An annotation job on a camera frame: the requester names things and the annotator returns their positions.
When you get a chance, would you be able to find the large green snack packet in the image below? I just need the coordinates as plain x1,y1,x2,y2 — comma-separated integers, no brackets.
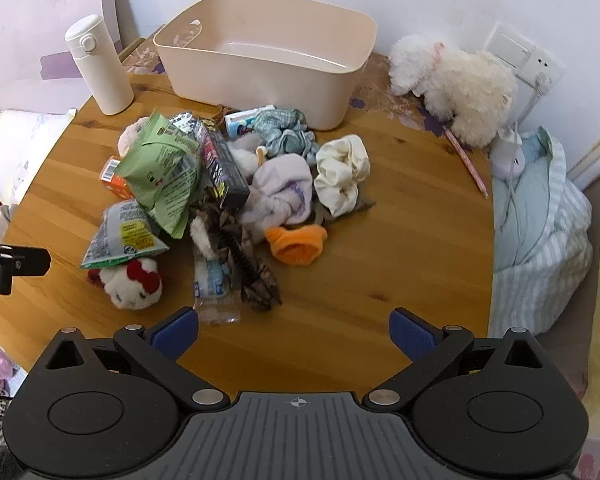
115,110,204,241

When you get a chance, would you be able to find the white packet blue print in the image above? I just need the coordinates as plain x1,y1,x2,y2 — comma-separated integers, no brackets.
224,105,277,137

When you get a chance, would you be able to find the pale pink plush piece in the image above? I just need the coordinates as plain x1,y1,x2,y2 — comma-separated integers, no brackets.
117,116,152,157

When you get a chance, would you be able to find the wooden desktop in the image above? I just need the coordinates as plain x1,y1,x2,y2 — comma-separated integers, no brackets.
2,35,496,401

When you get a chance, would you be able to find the white thermos bottle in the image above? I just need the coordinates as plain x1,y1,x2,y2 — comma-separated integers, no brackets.
64,14,135,116

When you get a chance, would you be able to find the white charger adapter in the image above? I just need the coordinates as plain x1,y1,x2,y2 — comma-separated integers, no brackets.
490,127,526,181

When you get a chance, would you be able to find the pink headboard panel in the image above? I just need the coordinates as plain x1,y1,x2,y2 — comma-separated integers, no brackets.
0,0,126,114

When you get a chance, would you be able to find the lavender cloth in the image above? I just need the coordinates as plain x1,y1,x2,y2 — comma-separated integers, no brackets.
237,154,314,227

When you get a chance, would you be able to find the white printed bedding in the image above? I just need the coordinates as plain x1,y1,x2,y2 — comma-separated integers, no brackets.
0,109,78,207

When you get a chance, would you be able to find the white plug with cable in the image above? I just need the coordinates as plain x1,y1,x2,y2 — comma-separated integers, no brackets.
505,72,552,133

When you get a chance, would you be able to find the silver patterned packet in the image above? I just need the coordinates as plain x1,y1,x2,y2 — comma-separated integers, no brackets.
167,112,202,137

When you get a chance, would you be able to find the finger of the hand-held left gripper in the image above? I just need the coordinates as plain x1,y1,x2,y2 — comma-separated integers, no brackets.
10,247,51,277

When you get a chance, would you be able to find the cream scrunchie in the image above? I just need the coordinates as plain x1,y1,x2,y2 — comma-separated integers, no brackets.
314,135,371,218

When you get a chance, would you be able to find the green and white snack packet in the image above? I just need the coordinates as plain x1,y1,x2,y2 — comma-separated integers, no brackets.
80,199,171,271

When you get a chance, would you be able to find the orange plush piece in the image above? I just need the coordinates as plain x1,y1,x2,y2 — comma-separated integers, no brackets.
265,225,328,267

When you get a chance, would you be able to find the white wall socket plate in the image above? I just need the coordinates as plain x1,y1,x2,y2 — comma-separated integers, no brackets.
482,22,566,86

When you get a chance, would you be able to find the pink pencil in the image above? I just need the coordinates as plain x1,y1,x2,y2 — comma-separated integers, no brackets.
442,125,490,199

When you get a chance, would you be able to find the beige plastic storage bin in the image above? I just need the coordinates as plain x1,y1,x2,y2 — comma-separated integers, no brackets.
152,0,378,131

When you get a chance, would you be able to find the white plush cat red bow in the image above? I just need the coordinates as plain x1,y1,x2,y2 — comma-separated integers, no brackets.
86,255,164,311

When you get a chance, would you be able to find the blue checkered scrunchie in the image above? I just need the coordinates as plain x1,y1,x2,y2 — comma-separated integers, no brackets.
252,108,317,166

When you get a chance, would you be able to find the light blue striped cloth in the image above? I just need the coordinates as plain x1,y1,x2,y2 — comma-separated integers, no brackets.
490,127,594,337

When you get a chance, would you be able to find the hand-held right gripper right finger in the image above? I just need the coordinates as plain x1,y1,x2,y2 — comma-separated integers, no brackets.
362,308,561,411

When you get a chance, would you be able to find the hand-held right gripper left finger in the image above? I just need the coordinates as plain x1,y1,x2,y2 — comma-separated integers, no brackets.
30,308,231,413

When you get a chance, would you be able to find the white fluffy plush dog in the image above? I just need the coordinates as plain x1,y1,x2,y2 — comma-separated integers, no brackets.
387,34,518,148

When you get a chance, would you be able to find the small orange box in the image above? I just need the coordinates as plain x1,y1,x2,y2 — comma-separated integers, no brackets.
99,156,136,200

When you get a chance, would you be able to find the clear plastic wrapper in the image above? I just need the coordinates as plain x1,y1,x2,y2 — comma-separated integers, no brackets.
192,247,242,326

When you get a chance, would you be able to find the brown and white plush toy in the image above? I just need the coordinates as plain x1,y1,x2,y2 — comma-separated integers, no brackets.
190,185,283,312

